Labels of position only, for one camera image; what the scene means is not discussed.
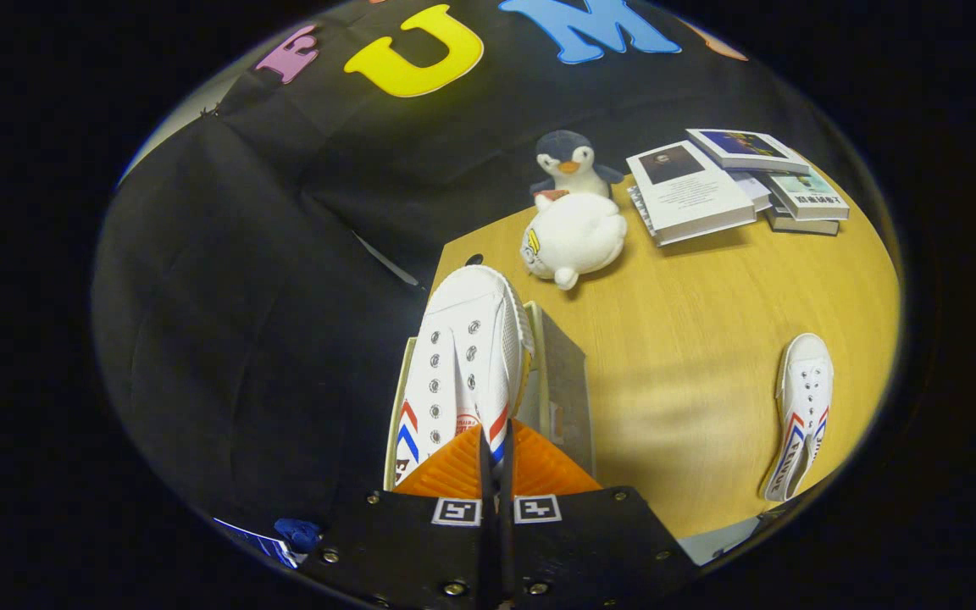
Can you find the book with blue cover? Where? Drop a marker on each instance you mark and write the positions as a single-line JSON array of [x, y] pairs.
[[746, 146]]

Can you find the white round plush toy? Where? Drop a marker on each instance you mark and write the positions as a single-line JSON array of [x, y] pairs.
[[577, 237]]

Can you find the penguin plush toy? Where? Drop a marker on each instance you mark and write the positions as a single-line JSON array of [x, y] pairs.
[[573, 157]]

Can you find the white book with portrait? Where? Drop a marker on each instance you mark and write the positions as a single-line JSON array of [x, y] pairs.
[[691, 195]]

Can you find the white canvas shoe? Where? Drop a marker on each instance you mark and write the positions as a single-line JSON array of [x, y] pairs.
[[806, 381], [471, 356]]

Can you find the small blue object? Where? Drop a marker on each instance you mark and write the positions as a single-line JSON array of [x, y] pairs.
[[297, 534]]

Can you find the dark thick book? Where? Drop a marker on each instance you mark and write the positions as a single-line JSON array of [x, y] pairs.
[[801, 226]]

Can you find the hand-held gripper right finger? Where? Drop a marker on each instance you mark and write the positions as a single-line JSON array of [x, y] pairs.
[[590, 542]]

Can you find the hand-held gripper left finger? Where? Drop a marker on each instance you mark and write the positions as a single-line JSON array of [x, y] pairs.
[[403, 542]]

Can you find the black backdrop cloth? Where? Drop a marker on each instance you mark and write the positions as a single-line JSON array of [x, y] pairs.
[[242, 339]]

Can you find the book with teal cover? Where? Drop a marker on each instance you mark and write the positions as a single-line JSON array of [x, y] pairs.
[[810, 196]]

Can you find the grey fabric storage box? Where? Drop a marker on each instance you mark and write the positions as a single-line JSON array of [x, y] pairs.
[[568, 381]]

